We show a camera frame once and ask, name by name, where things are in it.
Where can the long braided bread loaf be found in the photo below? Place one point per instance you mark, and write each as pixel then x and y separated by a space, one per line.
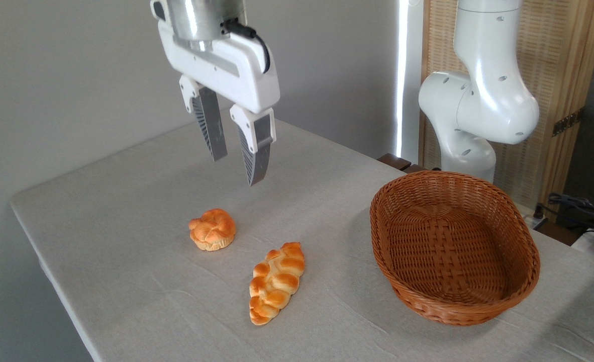
pixel 277 284

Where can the dark wooden furniture piece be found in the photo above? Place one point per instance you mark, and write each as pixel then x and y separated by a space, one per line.
pixel 395 161

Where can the grey tablecloth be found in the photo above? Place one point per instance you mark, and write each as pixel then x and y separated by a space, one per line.
pixel 151 261

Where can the wooden bamboo folding screen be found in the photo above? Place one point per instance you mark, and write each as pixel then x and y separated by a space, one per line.
pixel 553 65

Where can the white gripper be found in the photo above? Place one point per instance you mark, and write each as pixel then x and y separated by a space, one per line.
pixel 236 80

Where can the metal screen hinge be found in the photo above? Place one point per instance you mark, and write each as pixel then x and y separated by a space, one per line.
pixel 567 122

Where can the brown oval wicker basket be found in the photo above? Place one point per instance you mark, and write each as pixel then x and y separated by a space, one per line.
pixel 448 251

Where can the round knotted bread roll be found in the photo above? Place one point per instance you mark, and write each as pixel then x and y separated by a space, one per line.
pixel 211 229

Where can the white power strip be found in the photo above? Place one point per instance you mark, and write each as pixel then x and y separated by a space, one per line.
pixel 534 221

